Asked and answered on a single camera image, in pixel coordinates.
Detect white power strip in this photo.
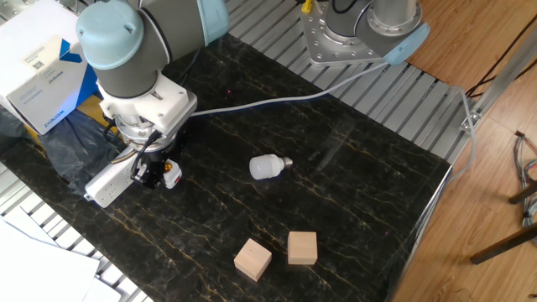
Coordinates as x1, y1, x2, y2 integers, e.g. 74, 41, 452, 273
83, 155, 147, 210

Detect silver robot mounting plate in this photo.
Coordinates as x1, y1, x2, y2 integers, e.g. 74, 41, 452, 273
300, 0, 389, 67

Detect black wrapped package yellow tape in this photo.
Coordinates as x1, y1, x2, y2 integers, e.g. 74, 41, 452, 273
0, 94, 129, 197

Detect white paper sheets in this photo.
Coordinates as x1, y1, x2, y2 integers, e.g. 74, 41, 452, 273
0, 207, 154, 302

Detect aluminium frame post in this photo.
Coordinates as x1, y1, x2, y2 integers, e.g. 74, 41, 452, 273
459, 36, 537, 134

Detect white LED bulb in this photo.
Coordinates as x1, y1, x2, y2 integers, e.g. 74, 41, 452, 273
248, 154, 294, 181

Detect grey wire bundle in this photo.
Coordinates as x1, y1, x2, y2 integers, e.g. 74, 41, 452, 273
514, 129, 537, 230

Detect wooden cube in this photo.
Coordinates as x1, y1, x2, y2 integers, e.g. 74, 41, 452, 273
287, 231, 319, 266
233, 237, 273, 282

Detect dark brown wooden stand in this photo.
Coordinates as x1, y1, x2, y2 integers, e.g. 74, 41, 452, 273
469, 180, 537, 266

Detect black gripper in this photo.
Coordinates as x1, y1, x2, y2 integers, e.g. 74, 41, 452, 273
131, 132, 189, 190

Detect white plug-in bulb holder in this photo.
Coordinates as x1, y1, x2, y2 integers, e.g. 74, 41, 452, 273
162, 158, 184, 190

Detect white and blue cardboard box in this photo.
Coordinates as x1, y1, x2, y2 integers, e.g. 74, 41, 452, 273
0, 0, 101, 137

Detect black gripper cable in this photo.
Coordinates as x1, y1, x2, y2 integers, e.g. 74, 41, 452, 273
128, 128, 164, 180

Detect thin black floor cables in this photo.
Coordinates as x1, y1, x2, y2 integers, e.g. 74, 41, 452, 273
464, 12, 537, 98

